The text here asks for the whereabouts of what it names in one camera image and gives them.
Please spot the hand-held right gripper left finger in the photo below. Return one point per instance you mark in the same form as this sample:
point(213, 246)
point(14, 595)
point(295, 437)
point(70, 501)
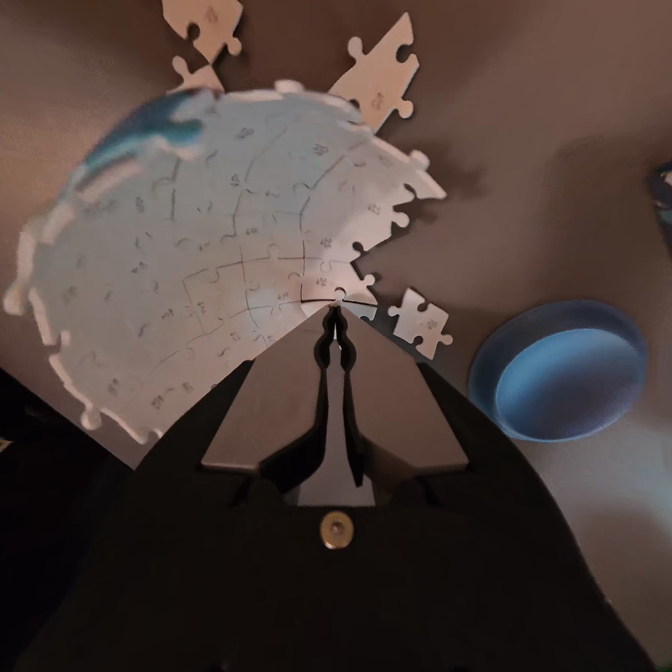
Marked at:
point(267, 414)

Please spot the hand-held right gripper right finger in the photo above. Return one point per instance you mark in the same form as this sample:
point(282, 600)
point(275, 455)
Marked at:
point(404, 414)

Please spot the partly built white puzzle ball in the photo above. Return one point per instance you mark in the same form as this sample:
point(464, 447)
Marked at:
point(210, 236)

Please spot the printed cardboard puzzle box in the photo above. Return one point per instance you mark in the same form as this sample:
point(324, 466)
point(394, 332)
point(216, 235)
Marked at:
point(664, 204)

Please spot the blue round plastic dish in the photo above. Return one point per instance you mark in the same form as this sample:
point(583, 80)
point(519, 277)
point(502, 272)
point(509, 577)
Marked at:
point(567, 378)

